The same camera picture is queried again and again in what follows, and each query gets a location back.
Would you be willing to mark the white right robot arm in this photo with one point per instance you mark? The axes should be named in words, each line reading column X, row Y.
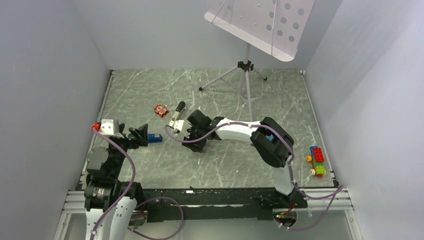
column 273, row 144

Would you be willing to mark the blue black stapler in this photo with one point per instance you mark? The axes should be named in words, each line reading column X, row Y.
column 154, row 138

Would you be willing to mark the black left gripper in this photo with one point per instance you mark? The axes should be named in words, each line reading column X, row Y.
column 140, row 134

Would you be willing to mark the white perforated music stand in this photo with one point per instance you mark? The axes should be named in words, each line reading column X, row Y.
column 272, row 26

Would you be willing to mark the red cartoon eraser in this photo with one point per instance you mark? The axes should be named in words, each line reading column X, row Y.
column 161, row 110

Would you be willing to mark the colourful lego toy car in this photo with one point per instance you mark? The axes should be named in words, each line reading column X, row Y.
column 317, row 159

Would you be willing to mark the black silver stapler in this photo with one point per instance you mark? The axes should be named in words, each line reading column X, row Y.
column 181, row 107

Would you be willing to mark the blue lego brick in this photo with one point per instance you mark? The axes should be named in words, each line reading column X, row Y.
column 270, row 137

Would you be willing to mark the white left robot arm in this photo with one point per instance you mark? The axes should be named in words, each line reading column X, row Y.
column 109, row 202

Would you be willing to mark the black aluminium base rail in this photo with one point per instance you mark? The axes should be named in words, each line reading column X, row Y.
column 232, row 203

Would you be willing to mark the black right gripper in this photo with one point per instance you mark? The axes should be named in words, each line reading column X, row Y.
column 194, row 147

